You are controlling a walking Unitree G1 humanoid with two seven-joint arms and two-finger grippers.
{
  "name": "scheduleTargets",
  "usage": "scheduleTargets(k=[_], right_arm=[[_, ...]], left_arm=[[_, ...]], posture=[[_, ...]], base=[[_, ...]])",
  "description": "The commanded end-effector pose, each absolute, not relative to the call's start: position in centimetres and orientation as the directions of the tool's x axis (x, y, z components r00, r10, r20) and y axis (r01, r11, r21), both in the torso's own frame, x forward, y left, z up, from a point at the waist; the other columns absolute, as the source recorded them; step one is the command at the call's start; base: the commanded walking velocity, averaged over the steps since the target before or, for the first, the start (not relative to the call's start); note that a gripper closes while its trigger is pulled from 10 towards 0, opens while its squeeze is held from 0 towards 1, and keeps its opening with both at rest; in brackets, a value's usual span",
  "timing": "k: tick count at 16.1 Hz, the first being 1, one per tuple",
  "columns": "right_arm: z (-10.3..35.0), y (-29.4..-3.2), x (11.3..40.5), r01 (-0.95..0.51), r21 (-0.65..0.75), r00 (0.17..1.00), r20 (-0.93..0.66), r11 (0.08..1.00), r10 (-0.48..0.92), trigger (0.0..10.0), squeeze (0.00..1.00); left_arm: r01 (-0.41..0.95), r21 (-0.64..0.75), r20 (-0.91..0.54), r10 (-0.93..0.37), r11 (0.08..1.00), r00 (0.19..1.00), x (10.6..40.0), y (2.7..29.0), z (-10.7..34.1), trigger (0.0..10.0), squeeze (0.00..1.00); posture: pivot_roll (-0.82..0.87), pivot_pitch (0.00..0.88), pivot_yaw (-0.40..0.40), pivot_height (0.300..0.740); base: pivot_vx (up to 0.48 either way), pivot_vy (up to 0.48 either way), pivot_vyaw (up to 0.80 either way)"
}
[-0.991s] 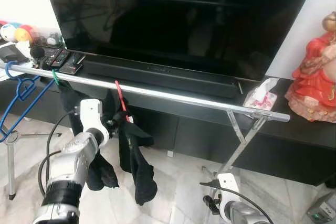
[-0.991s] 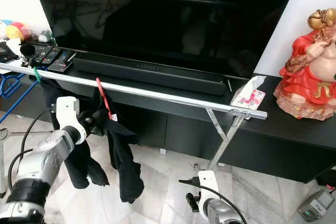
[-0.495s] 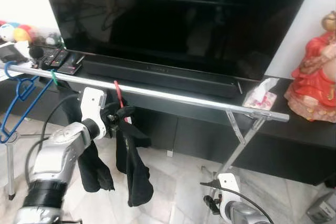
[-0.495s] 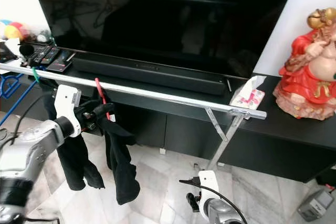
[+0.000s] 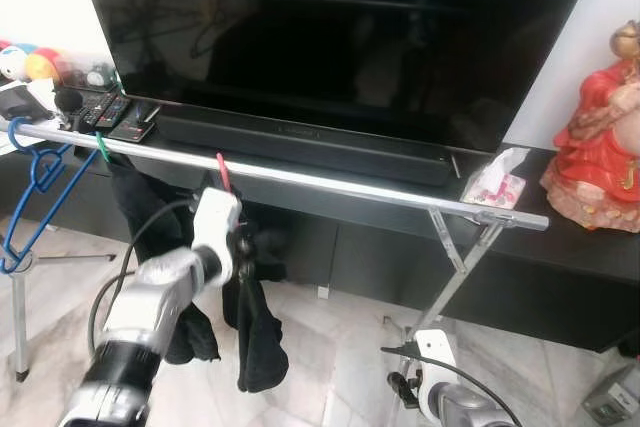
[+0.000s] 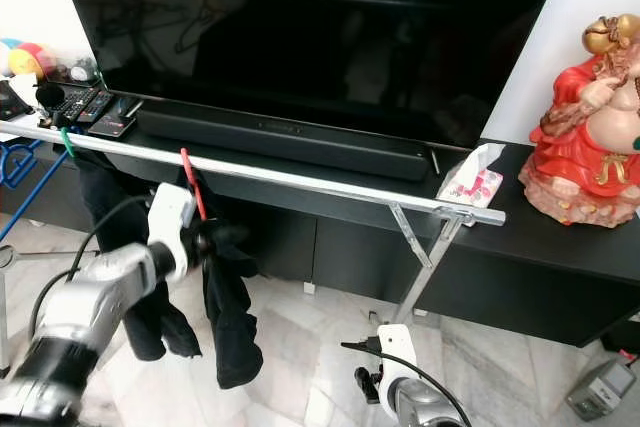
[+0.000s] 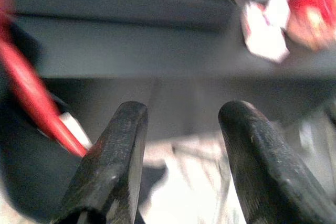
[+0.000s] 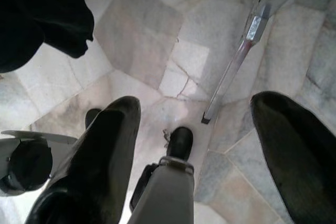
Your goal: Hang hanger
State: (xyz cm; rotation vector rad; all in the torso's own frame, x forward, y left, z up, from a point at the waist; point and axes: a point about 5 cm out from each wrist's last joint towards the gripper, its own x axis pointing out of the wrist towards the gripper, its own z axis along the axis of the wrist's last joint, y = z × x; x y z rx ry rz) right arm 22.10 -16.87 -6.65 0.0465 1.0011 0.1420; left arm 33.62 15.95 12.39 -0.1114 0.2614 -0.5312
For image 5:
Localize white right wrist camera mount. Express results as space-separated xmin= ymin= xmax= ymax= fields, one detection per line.
xmin=413 ymin=329 xmax=459 ymax=423

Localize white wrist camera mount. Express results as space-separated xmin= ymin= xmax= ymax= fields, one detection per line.
xmin=190 ymin=187 xmax=243 ymax=286
xmin=413 ymin=329 xmax=459 ymax=423

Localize black microphone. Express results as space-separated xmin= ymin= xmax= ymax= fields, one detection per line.
xmin=55 ymin=87 xmax=83 ymax=113

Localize black TV cabinet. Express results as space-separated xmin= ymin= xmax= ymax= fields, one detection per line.
xmin=0 ymin=97 xmax=640 ymax=353

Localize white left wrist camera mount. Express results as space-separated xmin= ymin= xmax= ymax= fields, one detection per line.
xmin=190 ymin=187 xmax=243 ymax=286

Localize red plastic hanger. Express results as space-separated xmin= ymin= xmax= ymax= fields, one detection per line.
xmin=215 ymin=152 xmax=233 ymax=193

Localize yellow red plush toy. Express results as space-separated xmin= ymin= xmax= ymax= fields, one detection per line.
xmin=25 ymin=47 xmax=63 ymax=83

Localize grey electrical box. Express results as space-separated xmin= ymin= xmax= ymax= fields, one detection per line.
xmin=582 ymin=362 xmax=640 ymax=426

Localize black television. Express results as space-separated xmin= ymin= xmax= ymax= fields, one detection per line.
xmin=72 ymin=0 xmax=607 ymax=153

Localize blue hanger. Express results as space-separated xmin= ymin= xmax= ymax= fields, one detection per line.
xmin=0 ymin=117 xmax=101 ymax=276

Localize green hanger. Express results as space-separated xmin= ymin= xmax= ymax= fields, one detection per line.
xmin=95 ymin=130 xmax=113 ymax=163

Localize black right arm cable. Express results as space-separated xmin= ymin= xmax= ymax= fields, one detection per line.
xmin=380 ymin=345 xmax=521 ymax=427

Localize pink tissue pack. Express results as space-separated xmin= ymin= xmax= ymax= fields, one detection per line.
xmin=460 ymin=147 xmax=529 ymax=210

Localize silver clothes rack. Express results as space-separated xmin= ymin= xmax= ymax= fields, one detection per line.
xmin=0 ymin=122 xmax=551 ymax=383

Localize black printed T-shirt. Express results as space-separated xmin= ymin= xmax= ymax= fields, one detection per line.
xmin=105 ymin=152 xmax=221 ymax=366

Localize red Buddha figurine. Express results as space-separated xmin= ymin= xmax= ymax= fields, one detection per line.
xmin=540 ymin=22 xmax=640 ymax=233

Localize white papers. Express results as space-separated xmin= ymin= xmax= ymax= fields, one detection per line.
xmin=0 ymin=79 xmax=61 ymax=153

